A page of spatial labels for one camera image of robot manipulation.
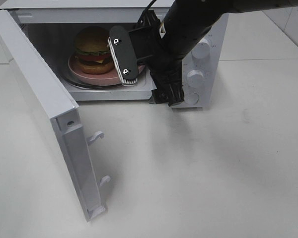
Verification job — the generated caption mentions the white microwave knob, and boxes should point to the white microwave knob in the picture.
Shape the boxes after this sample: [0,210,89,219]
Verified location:
[187,70,205,88]
[191,38,211,60]

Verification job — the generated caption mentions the white microwave oven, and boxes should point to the white microwave oven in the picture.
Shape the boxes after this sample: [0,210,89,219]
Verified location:
[0,0,229,111]

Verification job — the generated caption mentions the white microwave door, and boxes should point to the white microwave door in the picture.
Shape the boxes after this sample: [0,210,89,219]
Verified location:
[0,10,110,221]

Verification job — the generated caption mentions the white round door button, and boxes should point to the white round door button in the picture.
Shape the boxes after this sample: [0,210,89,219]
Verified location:
[184,93,199,105]

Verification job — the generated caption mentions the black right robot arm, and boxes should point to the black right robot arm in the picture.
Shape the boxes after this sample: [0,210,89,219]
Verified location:
[121,0,298,107]

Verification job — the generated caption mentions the burger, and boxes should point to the burger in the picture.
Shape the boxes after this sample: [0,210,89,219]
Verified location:
[74,26,114,74]

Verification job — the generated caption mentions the pink plate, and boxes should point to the pink plate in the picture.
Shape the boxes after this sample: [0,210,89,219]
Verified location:
[68,53,146,86]

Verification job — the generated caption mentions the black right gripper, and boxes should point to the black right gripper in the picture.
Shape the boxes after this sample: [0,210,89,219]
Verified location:
[129,11,184,106]

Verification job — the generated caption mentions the black camera cable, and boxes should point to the black camera cable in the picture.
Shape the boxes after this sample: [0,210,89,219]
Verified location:
[136,0,158,25]

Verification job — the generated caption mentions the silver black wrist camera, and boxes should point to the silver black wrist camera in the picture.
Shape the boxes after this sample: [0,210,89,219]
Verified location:
[108,26,139,86]

